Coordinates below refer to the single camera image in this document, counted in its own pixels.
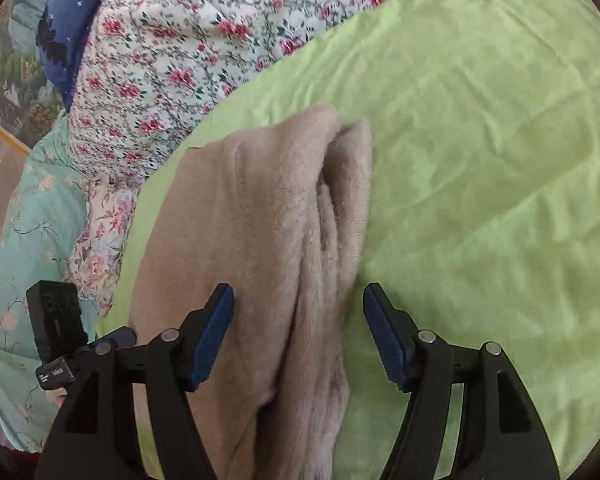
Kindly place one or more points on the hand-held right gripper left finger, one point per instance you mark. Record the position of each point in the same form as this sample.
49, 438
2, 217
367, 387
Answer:
212, 335

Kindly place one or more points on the beige knit sweater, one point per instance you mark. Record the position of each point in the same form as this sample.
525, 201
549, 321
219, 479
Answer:
255, 210

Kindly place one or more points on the white pink floral quilt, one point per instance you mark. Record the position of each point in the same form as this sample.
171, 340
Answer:
180, 35

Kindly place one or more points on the blue printed cloth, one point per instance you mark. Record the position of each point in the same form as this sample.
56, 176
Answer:
80, 0

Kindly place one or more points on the pastel floral pillow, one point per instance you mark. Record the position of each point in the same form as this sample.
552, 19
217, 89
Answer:
105, 240

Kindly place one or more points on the teal floral quilt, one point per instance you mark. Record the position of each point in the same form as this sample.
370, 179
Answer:
30, 220

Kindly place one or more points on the green bed sheet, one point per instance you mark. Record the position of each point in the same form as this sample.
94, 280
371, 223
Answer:
480, 160

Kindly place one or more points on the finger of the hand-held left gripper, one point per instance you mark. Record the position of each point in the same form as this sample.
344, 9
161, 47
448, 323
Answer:
115, 337

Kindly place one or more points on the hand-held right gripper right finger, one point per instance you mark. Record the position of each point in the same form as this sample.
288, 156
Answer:
387, 340

